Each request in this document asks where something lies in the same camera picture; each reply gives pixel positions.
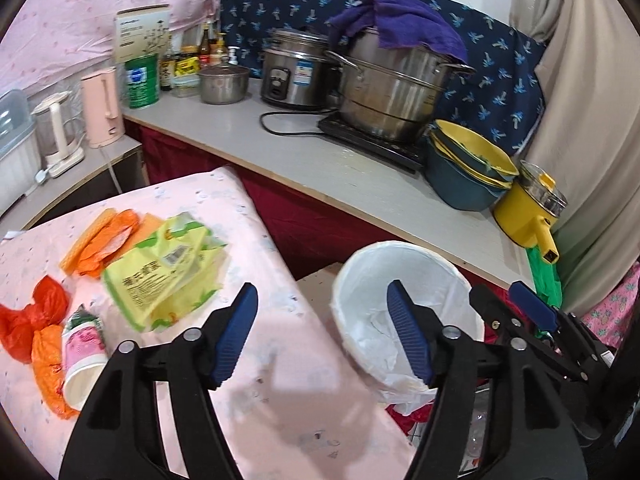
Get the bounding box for red orange plastic bag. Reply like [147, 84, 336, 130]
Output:
[1, 275, 78, 419]

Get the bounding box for yellow green snack bag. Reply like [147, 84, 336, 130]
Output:
[101, 212, 226, 333]

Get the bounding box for white lined trash bin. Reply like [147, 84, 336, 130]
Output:
[331, 242, 484, 404]

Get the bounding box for yellow electric pot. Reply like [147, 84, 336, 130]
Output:
[492, 160, 567, 264]

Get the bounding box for stacked yellow teal basins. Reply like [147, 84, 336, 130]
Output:
[423, 119, 520, 212]

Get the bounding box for orange plastic bag on foam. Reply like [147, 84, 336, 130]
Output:
[76, 209, 140, 278]

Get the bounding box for pink patterned tablecloth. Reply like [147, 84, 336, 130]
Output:
[1, 167, 413, 479]

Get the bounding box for black induction cooker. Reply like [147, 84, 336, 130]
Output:
[317, 113, 423, 174]

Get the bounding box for blue patterned backsplash cloth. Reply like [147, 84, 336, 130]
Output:
[221, 0, 546, 155]

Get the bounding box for large steel steamer pot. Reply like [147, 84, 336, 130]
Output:
[326, 27, 475, 143]

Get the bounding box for white dish rack grey lid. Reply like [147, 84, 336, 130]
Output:
[0, 89, 41, 214]

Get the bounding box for white glass kettle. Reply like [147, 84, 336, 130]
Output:
[32, 91, 85, 179]

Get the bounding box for purple towel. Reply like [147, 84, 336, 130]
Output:
[328, 0, 468, 63]

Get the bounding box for pink electric kettle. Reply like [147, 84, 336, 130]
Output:
[80, 66, 125, 148]

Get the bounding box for steel rice cooker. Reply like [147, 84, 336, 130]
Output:
[260, 28, 334, 110]

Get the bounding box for small steel pot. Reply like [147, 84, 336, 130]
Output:
[198, 61, 250, 105]

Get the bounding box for green tin can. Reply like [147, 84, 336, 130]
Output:
[125, 54, 160, 108]

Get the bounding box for sauce bottles group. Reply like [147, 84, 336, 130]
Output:
[160, 22, 232, 98]

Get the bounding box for white cardboard box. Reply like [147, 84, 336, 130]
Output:
[113, 4, 170, 63]

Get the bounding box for black power cable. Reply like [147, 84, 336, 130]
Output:
[258, 108, 342, 137]

